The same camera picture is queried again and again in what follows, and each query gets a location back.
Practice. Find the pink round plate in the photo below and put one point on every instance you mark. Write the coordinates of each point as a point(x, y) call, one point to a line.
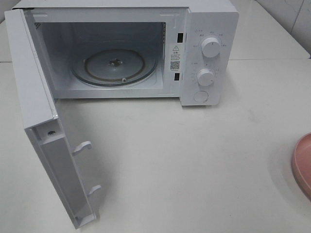
point(301, 164)

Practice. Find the glass microwave turntable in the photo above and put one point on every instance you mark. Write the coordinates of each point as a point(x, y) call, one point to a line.
point(114, 63)

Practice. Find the round white door button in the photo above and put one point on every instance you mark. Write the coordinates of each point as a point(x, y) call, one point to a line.
point(201, 96)

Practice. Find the white microwave knob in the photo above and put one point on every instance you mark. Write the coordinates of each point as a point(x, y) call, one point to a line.
point(210, 46)
point(205, 77)

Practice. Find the white warning label sticker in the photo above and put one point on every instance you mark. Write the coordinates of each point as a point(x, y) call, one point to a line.
point(175, 56)

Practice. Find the white microwave door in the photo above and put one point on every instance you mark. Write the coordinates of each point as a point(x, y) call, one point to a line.
point(40, 117)

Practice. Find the white microwave oven body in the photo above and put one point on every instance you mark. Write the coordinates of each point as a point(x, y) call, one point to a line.
point(69, 24)

